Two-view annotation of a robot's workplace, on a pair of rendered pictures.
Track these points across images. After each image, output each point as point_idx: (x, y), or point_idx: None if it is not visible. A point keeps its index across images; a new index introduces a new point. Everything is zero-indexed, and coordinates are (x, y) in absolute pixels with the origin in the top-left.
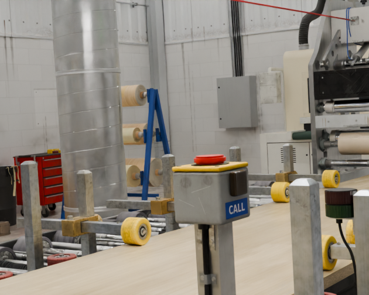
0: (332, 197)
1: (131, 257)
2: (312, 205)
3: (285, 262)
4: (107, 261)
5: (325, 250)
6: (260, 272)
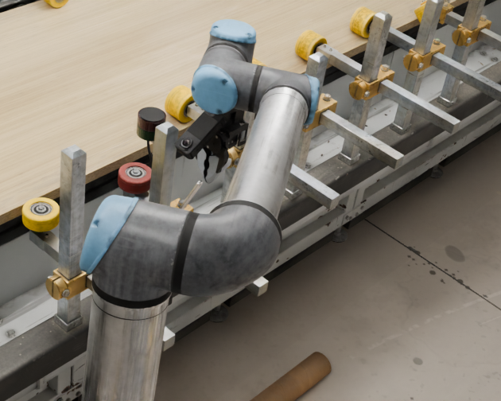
0: (140, 122)
1: (34, 33)
2: (75, 171)
3: (161, 93)
4: (8, 36)
5: (182, 109)
6: (126, 107)
